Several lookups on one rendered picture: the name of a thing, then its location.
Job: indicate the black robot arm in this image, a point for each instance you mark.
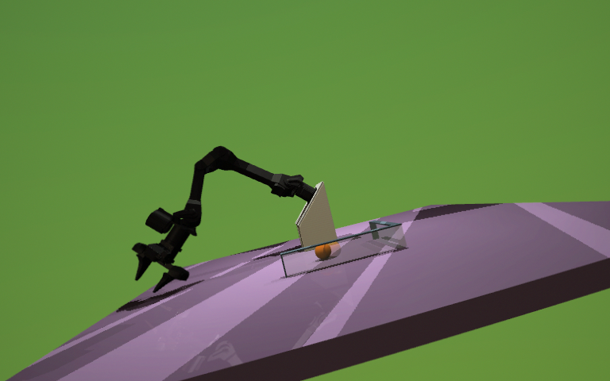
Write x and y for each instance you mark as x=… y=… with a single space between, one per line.
x=219 y=158

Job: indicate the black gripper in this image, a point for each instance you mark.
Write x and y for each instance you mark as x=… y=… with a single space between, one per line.
x=174 y=272

